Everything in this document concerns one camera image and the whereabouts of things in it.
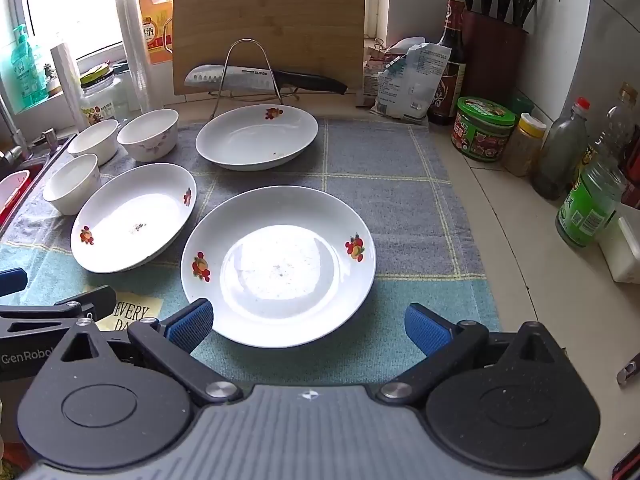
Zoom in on yellow cooking wine jug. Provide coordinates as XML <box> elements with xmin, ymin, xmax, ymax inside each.
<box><xmin>137</xmin><ymin>0</ymin><xmax>174</xmax><ymax>66</ymax></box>

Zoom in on bamboo cutting board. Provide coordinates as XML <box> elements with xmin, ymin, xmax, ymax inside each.
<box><xmin>171</xmin><ymin>0</ymin><xmax>367</xmax><ymax>97</ymax></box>

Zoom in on tall plastic wrap roll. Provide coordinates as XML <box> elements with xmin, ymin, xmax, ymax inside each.
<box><xmin>115</xmin><ymin>0</ymin><xmax>151</xmax><ymax>113</ymax></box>

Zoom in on teal plastic bottle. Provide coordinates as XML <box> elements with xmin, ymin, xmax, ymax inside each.
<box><xmin>31</xmin><ymin>42</ymin><xmax>50</xmax><ymax>102</ymax></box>

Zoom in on steel sink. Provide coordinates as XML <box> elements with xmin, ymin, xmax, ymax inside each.
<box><xmin>0</xmin><ymin>132</ymin><xmax>77</xmax><ymax>181</ymax></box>

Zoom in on metal tool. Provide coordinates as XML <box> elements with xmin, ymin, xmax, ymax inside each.
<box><xmin>617</xmin><ymin>352</ymin><xmax>640</xmax><ymax>386</ymax></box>

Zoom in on yellow lid spice jar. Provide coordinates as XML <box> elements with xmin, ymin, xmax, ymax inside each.
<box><xmin>501</xmin><ymin>112</ymin><xmax>547</xmax><ymax>177</ymax></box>

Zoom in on black handled kitchen knife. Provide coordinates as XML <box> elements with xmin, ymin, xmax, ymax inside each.
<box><xmin>184</xmin><ymin>64</ymin><xmax>348</xmax><ymax>96</ymax></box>

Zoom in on green lidded sauce tub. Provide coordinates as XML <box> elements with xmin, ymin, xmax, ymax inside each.
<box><xmin>451</xmin><ymin>96</ymin><xmax>516</xmax><ymax>162</ymax></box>

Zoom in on dark red knife block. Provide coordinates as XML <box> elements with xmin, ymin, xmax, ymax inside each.
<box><xmin>461</xmin><ymin>10</ymin><xmax>528</xmax><ymax>111</ymax></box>

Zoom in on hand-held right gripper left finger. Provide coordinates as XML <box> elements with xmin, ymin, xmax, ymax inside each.
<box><xmin>50</xmin><ymin>299</ymin><xmax>243</xmax><ymax>407</ymax></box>

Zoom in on dark soy sauce bottle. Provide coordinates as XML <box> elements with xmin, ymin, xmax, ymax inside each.
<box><xmin>427</xmin><ymin>0</ymin><xmax>467</xmax><ymax>126</ymax></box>

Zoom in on metal faucet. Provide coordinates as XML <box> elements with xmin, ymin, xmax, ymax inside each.
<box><xmin>0</xmin><ymin>92</ymin><xmax>31</xmax><ymax>168</ymax></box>

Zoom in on dark glass bottle red cap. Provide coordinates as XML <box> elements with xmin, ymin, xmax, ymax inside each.
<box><xmin>530</xmin><ymin>97</ymin><xmax>591</xmax><ymax>201</ymax></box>

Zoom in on clear plastic bottle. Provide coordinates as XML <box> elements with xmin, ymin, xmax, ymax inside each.
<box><xmin>575</xmin><ymin>82</ymin><xmax>640</xmax><ymax>196</ymax></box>

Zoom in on floral print white bowl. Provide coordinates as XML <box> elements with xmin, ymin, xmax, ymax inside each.
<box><xmin>117</xmin><ymin>108</ymin><xmax>180</xmax><ymax>163</ymax></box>

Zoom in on black scissors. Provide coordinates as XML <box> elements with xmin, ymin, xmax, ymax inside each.
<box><xmin>512</xmin><ymin>0</ymin><xmax>540</xmax><ymax>29</ymax></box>

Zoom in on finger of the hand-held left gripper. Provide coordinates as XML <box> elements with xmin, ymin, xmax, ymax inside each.
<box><xmin>0</xmin><ymin>285</ymin><xmax>117</xmax><ymax>336</ymax></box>
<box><xmin>0</xmin><ymin>267</ymin><xmax>29</xmax><ymax>298</ymax></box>

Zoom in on glass jar with green lid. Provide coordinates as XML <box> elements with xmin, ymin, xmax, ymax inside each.
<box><xmin>79</xmin><ymin>62</ymin><xmax>131</xmax><ymax>126</ymax></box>

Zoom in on grey blue checked towel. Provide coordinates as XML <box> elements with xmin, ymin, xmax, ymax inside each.
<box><xmin>0</xmin><ymin>117</ymin><xmax>503</xmax><ymax>386</ymax></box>

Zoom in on large fruit print plate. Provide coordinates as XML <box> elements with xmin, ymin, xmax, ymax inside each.
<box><xmin>181</xmin><ymin>186</ymin><xmax>377</xmax><ymax>350</ymax></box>

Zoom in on green label bottle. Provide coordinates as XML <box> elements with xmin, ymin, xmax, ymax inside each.
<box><xmin>556</xmin><ymin>152</ymin><xmax>628</xmax><ymax>248</ymax></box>

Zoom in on short plastic wrap roll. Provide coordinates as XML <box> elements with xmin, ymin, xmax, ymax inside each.
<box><xmin>50</xmin><ymin>45</ymin><xmax>88</xmax><ymax>128</ymax></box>

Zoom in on metal wire rack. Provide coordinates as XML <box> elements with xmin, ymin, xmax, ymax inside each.
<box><xmin>207</xmin><ymin>39</ymin><xmax>301</xmax><ymax>117</ymax></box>

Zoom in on white plastic box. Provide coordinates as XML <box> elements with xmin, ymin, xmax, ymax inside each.
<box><xmin>597</xmin><ymin>217</ymin><xmax>640</xmax><ymax>283</ymax></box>

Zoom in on plain white bowl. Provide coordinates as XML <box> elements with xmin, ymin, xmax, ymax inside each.
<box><xmin>67</xmin><ymin>119</ymin><xmax>120</xmax><ymax>167</ymax></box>
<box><xmin>42</xmin><ymin>153</ymin><xmax>101</xmax><ymax>216</ymax></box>

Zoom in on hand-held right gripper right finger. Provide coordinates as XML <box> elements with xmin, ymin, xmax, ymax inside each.
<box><xmin>376</xmin><ymin>304</ymin><xmax>571</xmax><ymax>406</ymax></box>

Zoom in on teal pump soap bottle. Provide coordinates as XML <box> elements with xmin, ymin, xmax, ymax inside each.
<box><xmin>10</xmin><ymin>24</ymin><xmax>41</xmax><ymax>108</ymax></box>

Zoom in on white plastic container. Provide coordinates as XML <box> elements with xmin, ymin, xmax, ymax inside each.
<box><xmin>0</xmin><ymin>170</ymin><xmax>31</xmax><ymax>211</ymax></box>

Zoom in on fruit print white plate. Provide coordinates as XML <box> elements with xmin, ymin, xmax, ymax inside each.
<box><xmin>70</xmin><ymin>163</ymin><xmax>198</xmax><ymax>274</ymax></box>
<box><xmin>195</xmin><ymin>104</ymin><xmax>319</xmax><ymax>172</ymax></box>

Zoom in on white blue printed bag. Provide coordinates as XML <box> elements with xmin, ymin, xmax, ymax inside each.
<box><xmin>372</xmin><ymin>42</ymin><xmax>453</xmax><ymax>122</ymax></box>

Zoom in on orange white bag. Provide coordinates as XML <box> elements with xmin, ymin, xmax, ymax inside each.
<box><xmin>361</xmin><ymin>45</ymin><xmax>396</xmax><ymax>100</ymax></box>

